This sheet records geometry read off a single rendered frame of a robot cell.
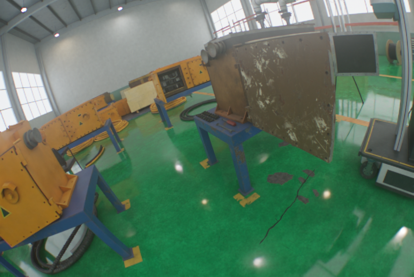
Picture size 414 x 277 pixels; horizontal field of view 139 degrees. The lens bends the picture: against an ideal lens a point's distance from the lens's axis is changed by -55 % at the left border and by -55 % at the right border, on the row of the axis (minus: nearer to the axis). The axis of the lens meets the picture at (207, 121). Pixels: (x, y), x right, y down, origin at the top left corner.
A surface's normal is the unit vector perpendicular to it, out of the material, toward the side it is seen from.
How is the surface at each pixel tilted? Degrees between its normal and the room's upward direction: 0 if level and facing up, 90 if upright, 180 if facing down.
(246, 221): 0
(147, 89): 90
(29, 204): 90
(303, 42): 90
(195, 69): 90
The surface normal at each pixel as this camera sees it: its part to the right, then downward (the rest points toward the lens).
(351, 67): -0.61, 0.45
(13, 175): 0.66, 0.09
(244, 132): 0.44, 0.22
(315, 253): -0.29, -0.89
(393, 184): -0.82, 0.42
